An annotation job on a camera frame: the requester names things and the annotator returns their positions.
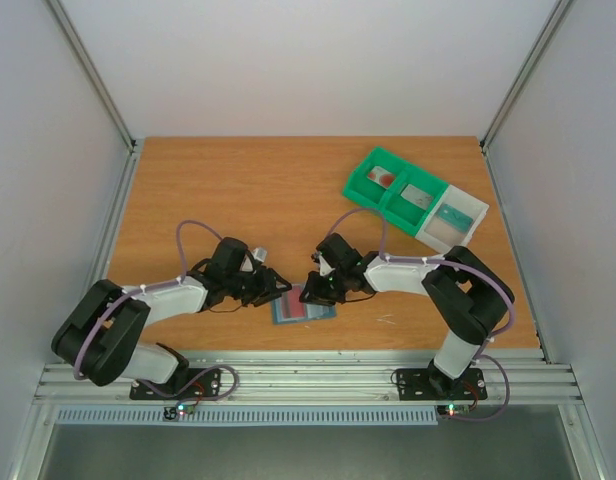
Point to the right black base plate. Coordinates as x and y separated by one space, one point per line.
418 384

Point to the right aluminium corner post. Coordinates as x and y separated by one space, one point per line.
548 31

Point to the grey card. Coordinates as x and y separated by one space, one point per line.
417 197

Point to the right small circuit board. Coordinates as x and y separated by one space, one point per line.
455 410

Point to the small circuit board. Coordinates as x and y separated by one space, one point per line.
455 410
178 412

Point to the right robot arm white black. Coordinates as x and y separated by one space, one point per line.
475 304

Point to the green plastic bin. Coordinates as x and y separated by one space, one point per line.
403 214
363 192

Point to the teal card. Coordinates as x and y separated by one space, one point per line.
454 218

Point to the aluminium corner post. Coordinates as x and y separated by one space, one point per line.
548 31
74 41

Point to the left aluminium corner post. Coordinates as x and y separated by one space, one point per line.
74 41

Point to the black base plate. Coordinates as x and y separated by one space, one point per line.
188 384
418 384

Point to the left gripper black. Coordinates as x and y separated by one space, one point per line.
267 281

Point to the green plastic bin middle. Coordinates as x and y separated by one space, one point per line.
403 214

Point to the red circle card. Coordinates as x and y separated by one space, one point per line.
381 176

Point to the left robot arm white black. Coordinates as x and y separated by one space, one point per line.
100 338

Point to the left small circuit board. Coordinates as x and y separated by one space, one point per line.
178 412

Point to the aluminium rail base frame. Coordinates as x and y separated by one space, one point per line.
293 184

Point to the white plastic bin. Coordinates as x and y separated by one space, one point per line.
438 235

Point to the white card red circles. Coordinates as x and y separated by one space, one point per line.
291 307

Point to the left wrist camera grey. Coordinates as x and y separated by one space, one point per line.
259 255

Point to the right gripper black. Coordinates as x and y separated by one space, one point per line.
323 286

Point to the green plastic bin far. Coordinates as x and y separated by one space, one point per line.
363 192

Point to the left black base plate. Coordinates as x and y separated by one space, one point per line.
188 384

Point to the teal card holder wallet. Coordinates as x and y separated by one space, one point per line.
314 312

